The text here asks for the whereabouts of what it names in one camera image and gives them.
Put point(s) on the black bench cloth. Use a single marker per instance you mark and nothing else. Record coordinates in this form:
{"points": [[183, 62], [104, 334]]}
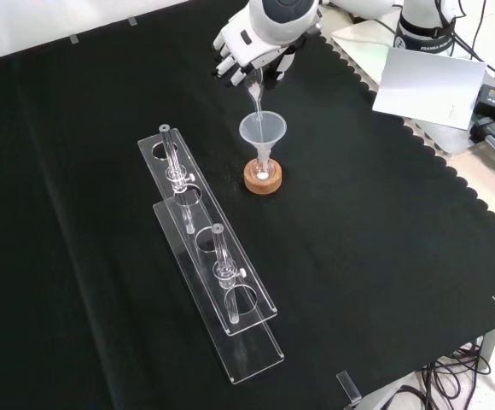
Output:
{"points": [[358, 256]]}

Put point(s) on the small round-bottom glass flask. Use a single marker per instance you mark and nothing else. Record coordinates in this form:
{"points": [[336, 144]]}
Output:
{"points": [[261, 173]]}

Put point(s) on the white paper sheet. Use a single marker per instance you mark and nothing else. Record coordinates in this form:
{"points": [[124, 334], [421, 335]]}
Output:
{"points": [[431, 85]]}

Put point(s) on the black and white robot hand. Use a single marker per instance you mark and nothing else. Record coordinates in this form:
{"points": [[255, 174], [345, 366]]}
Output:
{"points": [[243, 42]]}

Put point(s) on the clear plastic funnel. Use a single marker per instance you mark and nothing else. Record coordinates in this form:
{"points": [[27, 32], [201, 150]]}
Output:
{"points": [[269, 132]]}

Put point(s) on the grey table leg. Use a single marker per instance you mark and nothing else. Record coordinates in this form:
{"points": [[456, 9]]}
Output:
{"points": [[493, 348]]}

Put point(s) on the clear acrylic funnel stand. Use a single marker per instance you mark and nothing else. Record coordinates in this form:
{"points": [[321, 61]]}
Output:
{"points": [[213, 273]]}

